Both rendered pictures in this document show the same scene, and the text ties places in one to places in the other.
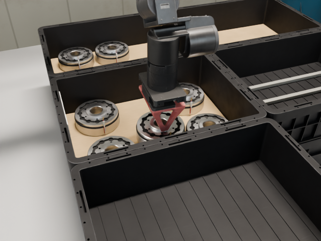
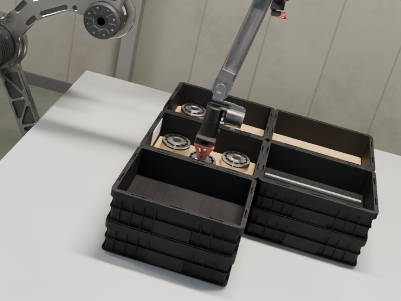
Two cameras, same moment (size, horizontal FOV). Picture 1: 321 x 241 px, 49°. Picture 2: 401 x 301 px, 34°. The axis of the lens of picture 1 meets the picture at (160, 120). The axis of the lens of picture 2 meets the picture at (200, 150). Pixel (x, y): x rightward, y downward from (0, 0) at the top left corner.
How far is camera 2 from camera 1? 1.57 m
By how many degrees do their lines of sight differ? 23
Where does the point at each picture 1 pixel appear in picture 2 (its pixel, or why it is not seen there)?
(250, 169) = (233, 205)
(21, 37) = not seen: hidden behind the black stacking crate
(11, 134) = (126, 139)
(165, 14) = (217, 96)
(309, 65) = (351, 193)
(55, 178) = not seen: hidden behind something
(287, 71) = (329, 187)
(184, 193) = (187, 194)
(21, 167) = (120, 156)
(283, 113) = (266, 181)
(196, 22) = (234, 107)
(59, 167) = not seen: hidden behind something
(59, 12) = (241, 83)
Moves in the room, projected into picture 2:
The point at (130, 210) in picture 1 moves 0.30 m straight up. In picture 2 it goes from (156, 185) to (173, 103)
